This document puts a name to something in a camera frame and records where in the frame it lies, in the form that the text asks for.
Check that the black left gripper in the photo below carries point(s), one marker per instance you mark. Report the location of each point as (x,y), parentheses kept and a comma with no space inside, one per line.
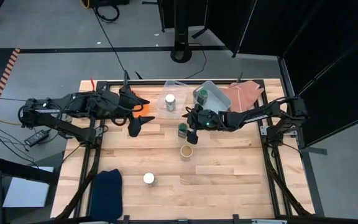
(124,102)

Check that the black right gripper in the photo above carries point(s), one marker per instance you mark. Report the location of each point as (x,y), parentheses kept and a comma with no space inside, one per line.
(205,121)

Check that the green lid spice jar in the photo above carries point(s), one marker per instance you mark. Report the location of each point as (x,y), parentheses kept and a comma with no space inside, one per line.
(182,129)
(202,96)

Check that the white lid spice jar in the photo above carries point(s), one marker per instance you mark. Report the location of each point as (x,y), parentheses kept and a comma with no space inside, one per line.
(170,101)
(148,179)

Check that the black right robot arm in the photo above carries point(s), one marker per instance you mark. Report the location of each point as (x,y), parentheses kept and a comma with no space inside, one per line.
(253,116)

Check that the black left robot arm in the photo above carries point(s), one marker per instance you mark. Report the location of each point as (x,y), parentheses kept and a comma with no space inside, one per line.
(57,107)

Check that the clear plastic bin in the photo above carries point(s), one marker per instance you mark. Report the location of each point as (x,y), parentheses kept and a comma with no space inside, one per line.
(179,93)

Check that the grey plastic bin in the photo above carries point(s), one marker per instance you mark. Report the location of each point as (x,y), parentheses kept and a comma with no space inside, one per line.
(217,99)

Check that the red tag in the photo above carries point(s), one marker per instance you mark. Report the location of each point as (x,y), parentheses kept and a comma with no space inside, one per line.
(92,83)

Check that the pink cloth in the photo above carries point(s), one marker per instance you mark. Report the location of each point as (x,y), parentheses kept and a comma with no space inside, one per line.
(244,93)

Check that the navy blue cloth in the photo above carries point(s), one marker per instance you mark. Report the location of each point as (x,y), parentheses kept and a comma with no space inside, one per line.
(106,196)

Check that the black stand pole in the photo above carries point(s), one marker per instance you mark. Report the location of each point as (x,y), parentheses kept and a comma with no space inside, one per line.
(181,31)

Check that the black power adapter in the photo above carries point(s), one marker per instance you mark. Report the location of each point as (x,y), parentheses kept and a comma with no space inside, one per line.
(36,137)

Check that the black curtain partition panel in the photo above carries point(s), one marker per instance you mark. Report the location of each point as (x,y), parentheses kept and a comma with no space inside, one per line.
(197,12)
(225,21)
(337,77)
(291,25)

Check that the white board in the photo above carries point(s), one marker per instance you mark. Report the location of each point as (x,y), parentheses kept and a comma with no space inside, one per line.
(26,193)

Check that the orange black hazard tape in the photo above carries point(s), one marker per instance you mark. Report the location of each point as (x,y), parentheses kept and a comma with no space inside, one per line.
(3,79)

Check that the black metal table frame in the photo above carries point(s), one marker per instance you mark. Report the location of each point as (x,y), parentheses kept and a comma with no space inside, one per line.
(148,82)

